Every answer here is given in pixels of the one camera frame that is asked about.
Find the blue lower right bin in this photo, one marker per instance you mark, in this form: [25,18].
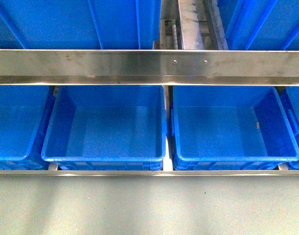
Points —
[230,128]

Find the blue bin with buttons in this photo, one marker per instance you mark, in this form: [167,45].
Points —
[79,24]

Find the blue handled crate upper right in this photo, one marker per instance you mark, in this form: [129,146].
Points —
[260,24]

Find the blue far right bin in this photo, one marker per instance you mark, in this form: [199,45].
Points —
[290,100]

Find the steel lower shelf rail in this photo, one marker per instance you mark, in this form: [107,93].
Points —
[160,173]

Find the blue lower left bin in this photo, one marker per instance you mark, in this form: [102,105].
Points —
[24,116]

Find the steel shelf front rail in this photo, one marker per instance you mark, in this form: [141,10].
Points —
[149,67]

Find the blue lower middle bin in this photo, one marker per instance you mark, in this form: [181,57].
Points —
[107,128]

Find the steel shelf rail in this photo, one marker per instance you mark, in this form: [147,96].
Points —
[149,67]
[160,173]

